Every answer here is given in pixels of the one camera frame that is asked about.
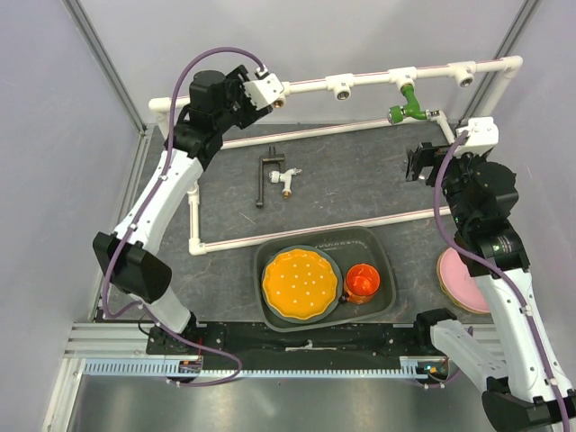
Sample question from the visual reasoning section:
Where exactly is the dark bronze faucet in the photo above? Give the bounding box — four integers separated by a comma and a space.
256, 146, 286, 209

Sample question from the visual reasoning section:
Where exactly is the orange mug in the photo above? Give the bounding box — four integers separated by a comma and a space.
340, 263, 381, 304

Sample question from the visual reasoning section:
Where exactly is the white PVC pipe frame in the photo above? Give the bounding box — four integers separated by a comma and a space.
148, 55, 524, 256

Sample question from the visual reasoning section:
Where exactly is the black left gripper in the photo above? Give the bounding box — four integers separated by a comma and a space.
215, 66, 274, 133

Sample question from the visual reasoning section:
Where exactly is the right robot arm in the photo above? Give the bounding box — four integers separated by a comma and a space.
406, 141, 575, 431

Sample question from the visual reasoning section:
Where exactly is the white plastic faucet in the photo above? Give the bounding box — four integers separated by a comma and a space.
268, 168, 302, 199

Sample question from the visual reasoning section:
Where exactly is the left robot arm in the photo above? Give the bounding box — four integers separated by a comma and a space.
93, 66, 284, 354

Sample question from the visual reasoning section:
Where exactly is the aluminium frame post left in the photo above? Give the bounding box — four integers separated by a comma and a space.
61, 0, 149, 134

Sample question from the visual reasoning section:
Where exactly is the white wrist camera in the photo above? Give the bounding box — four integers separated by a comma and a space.
454, 116, 500, 158
243, 67, 285, 110

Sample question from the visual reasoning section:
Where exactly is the light blue cable duct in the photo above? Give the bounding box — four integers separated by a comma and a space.
82, 358, 427, 379

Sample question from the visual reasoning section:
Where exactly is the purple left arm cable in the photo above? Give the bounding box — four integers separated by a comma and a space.
101, 47, 271, 388

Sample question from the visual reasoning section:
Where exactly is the dark grey plastic tray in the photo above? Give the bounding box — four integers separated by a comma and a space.
254, 226, 397, 333

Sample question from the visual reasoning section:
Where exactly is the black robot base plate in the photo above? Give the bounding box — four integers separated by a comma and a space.
146, 319, 469, 361

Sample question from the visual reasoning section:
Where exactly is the yellow dotted plate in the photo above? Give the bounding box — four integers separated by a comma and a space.
261, 247, 339, 323

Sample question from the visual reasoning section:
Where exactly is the green plate under pink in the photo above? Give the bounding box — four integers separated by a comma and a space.
436, 266, 483, 314

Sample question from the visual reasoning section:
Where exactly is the green plastic water faucet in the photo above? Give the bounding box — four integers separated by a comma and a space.
388, 84, 440, 124

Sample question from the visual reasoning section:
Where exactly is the aluminium frame post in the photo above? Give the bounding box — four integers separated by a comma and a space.
61, 0, 149, 134
456, 0, 543, 126

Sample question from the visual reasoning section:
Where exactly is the grey plate under yellow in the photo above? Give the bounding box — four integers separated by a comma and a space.
260, 245, 347, 325

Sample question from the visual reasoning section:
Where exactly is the aluminium frame post right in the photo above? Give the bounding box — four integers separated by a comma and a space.
456, 0, 543, 126

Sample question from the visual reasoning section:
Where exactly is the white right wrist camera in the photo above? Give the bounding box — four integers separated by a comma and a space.
454, 116, 500, 158

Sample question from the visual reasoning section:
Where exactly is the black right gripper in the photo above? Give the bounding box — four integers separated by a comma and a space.
406, 140, 491, 229

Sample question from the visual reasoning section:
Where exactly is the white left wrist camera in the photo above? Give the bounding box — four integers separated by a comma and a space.
243, 67, 285, 110

